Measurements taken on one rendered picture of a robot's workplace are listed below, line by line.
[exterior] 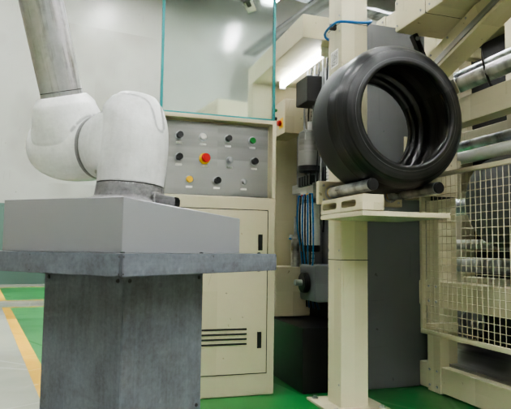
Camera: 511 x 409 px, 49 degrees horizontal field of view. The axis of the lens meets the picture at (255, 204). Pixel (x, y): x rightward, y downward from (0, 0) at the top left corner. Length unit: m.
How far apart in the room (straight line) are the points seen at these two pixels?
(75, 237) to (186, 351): 0.37
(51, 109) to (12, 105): 9.47
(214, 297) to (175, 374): 1.28
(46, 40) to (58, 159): 0.27
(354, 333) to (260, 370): 0.48
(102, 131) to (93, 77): 9.90
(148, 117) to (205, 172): 1.33
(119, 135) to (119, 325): 0.41
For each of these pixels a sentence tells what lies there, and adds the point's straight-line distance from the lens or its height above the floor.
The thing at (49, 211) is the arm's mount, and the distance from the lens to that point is 1.20.
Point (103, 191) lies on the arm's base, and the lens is 1.27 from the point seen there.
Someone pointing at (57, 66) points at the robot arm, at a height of 1.08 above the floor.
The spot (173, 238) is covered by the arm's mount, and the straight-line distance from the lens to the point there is 1.14.
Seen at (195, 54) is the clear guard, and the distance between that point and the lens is 2.69.
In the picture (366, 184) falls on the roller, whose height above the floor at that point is 0.90.
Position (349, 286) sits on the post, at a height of 0.51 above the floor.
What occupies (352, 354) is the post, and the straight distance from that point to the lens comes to 2.46.
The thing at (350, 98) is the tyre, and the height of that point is 1.20.
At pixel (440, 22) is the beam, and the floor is 1.64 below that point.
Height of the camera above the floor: 0.66
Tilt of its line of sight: 5 degrees up
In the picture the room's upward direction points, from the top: 1 degrees clockwise
